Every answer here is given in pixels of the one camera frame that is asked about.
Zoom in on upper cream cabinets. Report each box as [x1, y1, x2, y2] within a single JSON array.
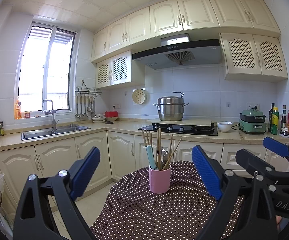
[[91, 0, 288, 88]]

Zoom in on light blue handled utensil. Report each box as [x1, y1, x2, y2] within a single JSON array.
[[146, 145, 157, 170]]

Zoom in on dark olive oil bottle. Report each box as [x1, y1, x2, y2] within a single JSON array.
[[268, 102, 275, 133]]

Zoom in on lower cream cabinets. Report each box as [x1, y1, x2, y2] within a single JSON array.
[[0, 129, 289, 221]]

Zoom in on chrome kitchen faucet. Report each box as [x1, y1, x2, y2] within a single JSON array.
[[41, 99, 57, 132]]

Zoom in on dark soy sauce bottle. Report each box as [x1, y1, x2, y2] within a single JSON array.
[[280, 105, 287, 134]]

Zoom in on metal spoon in holder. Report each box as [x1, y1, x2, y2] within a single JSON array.
[[161, 147, 169, 168]]

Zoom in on stainless steel steamer pot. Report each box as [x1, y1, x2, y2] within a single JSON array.
[[153, 91, 189, 121]]

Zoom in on yellow green bottle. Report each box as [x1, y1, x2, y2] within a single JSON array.
[[271, 107, 279, 135]]

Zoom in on pink cylindrical utensil holder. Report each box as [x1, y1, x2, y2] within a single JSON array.
[[149, 165, 171, 194]]

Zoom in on grey range hood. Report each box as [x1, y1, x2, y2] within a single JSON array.
[[132, 34, 222, 70]]

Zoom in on orange bottle on sill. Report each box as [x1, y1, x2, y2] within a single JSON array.
[[14, 99, 22, 119]]

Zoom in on stainless steel sink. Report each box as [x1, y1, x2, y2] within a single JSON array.
[[21, 124, 90, 141]]

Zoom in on hanging utensil rack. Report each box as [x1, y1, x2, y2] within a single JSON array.
[[75, 80, 101, 121]]

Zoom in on cream cabinets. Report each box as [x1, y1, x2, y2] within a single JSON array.
[[0, 129, 289, 221], [91, 0, 288, 88]]

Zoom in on person's right hand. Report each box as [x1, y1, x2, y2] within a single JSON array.
[[276, 216, 289, 226]]

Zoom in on white ceramic bowl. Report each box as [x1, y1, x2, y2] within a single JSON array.
[[217, 121, 233, 133]]

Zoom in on wooden chopstick in holder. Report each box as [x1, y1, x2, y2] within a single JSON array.
[[141, 130, 148, 147]]

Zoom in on green electric cooker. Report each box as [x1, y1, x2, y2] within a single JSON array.
[[239, 106, 267, 134]]

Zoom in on cream round wall strainer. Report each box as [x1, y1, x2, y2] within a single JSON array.
[[131, 88, 147, 105]]

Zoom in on stack of white dishes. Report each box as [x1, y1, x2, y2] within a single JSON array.
[[91, 114, 106, 124]]

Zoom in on red bowl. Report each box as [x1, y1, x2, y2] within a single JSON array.
[[105, 111, 119, 122]]

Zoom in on black gas stove top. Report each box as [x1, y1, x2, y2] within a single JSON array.
[[138, 123, 218, 136]]

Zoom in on kitchen window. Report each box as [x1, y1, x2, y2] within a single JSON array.
[[16, 23, 76, 118]]

